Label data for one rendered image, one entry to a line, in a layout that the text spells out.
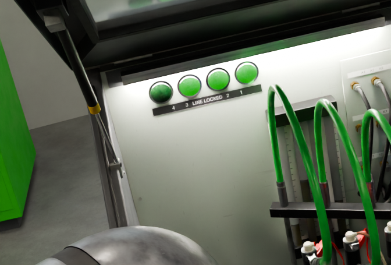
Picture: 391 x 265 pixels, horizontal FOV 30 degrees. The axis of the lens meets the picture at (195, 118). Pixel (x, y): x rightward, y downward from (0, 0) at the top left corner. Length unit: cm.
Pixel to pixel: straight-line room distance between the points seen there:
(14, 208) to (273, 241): 248
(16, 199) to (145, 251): 356
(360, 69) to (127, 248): 119
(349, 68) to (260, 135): 23
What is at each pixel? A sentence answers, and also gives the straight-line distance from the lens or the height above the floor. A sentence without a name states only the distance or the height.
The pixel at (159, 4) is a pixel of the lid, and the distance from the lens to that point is 123.
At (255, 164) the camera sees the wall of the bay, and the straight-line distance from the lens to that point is 159.
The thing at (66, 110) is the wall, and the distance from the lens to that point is 533.
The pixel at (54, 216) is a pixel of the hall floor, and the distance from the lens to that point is 410.
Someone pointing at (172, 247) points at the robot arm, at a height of 167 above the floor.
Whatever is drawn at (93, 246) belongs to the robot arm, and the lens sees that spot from 43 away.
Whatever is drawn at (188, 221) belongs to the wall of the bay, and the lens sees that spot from 163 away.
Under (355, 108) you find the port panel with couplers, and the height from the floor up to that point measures 125.
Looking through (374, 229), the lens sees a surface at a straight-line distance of 121.
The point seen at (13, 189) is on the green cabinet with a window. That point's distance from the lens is 396.
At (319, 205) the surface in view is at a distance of 114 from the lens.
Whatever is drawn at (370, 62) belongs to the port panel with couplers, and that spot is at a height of 134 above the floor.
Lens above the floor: 190
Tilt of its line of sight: 23 degrees down
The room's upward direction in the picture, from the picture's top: 12 degrees counter-clockwise
